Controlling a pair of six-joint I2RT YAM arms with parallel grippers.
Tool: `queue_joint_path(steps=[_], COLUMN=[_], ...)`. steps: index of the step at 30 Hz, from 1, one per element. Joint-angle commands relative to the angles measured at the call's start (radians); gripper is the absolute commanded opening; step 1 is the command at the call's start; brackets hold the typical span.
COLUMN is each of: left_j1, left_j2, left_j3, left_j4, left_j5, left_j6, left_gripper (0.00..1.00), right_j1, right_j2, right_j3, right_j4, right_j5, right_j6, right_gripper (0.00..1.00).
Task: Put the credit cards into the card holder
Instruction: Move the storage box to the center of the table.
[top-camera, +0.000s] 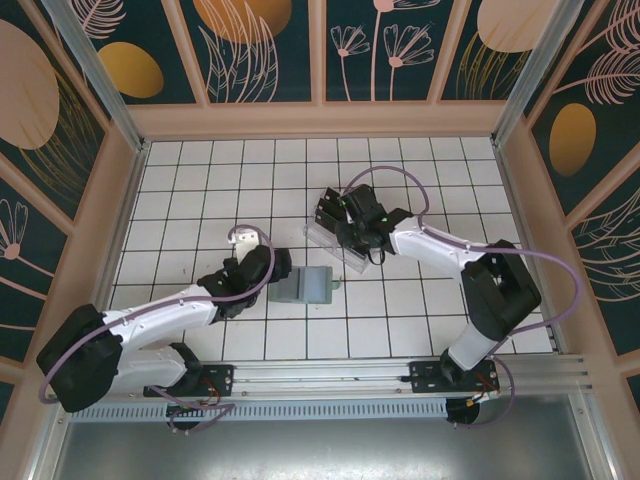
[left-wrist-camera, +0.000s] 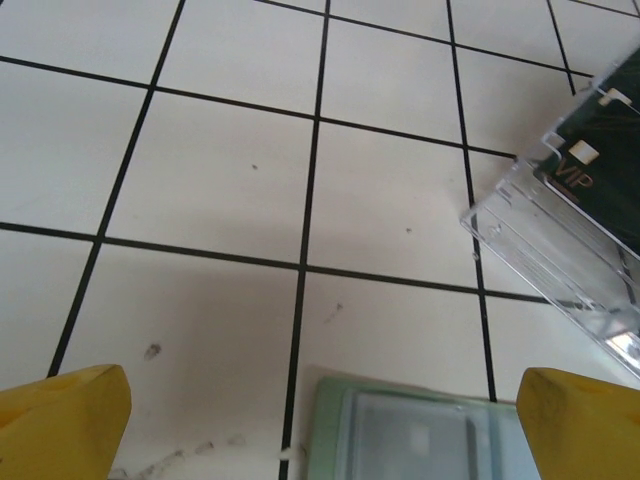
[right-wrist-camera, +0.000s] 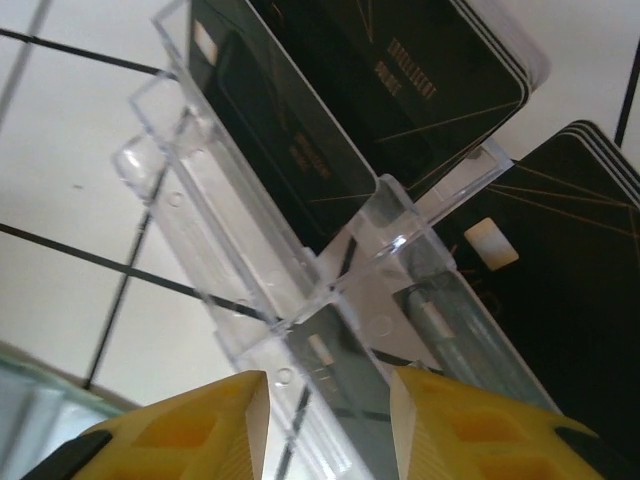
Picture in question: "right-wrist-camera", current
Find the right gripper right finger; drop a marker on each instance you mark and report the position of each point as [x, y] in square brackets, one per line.
[475, 440]

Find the pale green card holder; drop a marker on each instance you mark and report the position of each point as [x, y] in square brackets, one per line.
[30, 400]

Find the black gold-print card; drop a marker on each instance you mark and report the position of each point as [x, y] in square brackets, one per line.
[615, 165]
[280, 140]
[550, 300]
[400, 75]
[480, 20]

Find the clear acrylic card stand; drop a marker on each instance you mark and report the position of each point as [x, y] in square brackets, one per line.
[235, 260]

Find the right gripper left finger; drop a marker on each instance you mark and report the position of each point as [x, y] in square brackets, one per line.
[190, 440]

